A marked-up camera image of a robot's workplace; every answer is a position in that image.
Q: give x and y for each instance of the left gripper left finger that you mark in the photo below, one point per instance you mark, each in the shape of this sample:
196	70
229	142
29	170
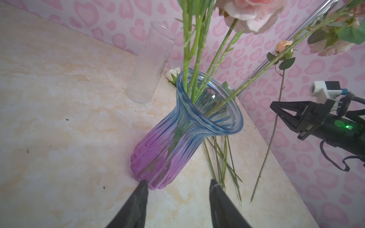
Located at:
133	212

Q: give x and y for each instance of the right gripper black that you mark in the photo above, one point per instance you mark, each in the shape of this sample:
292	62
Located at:
303	117

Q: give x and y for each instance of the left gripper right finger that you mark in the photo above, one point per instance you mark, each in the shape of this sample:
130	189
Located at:
223	212

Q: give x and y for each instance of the small mixed roses spray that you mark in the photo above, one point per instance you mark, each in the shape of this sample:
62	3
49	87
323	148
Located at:
221	162

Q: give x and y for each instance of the purple glass vase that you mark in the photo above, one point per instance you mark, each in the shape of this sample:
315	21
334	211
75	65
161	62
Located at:
162	154

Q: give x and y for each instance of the striped pink peony branch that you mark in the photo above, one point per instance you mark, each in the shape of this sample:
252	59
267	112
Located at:
328	33

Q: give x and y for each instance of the orange rose stem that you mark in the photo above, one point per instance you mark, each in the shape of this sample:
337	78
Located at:
201	18

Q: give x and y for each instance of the clear glass cylinder vase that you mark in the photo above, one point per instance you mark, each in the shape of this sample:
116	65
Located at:
150	63

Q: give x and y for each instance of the pink peony branch with bud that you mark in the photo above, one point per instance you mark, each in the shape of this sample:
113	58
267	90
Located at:
187	21

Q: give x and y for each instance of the pink peony flower stem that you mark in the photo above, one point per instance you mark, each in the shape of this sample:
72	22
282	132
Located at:
254	17

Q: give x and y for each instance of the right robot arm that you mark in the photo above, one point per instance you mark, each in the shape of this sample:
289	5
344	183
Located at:
346	129

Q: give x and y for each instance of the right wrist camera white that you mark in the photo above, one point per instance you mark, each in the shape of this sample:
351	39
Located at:
323	90

